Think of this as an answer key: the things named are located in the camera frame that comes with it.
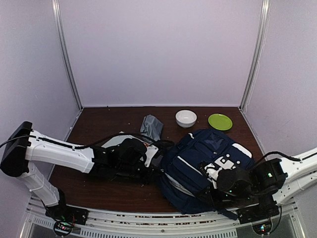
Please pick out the green plate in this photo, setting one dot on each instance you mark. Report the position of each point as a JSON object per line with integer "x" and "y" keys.
{"x": 220, "y": 122}

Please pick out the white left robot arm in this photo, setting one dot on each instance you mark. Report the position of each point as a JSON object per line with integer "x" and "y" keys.
{"x": 129, "y": 155}

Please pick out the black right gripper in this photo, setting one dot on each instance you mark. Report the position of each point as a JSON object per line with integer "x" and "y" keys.
{"x": 210, "y": 199}

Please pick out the left aluminium frame post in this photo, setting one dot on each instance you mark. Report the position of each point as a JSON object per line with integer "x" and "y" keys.
{"x": 64, "y": 52}

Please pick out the right aluminium frame post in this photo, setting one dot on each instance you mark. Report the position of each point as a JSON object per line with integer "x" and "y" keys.
{"x": 256, "y": 55}

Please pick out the white ceramic bowl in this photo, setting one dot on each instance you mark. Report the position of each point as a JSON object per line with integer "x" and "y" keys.
{"x": 185, "y": 118}

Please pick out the navy blue student backpack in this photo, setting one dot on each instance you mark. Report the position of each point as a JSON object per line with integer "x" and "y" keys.
{"x": 194, "y": 163}

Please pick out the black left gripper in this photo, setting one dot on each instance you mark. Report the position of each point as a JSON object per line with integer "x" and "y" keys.
{"x": 151, "y": 174}

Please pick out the aluminium frame post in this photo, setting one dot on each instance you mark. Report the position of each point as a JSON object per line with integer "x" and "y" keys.
{"x": 256, "y": 55}
{"x": 64, "y": 52}

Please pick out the front metal rail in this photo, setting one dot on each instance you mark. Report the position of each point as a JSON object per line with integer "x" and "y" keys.
{"x": 114, "y": 224}

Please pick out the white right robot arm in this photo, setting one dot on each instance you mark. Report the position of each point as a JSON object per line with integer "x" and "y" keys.
{"x": 242, "y": 189}

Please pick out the grey zip pouch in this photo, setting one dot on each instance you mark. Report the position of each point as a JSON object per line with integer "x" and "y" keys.
{"x": 151, "y": 127}

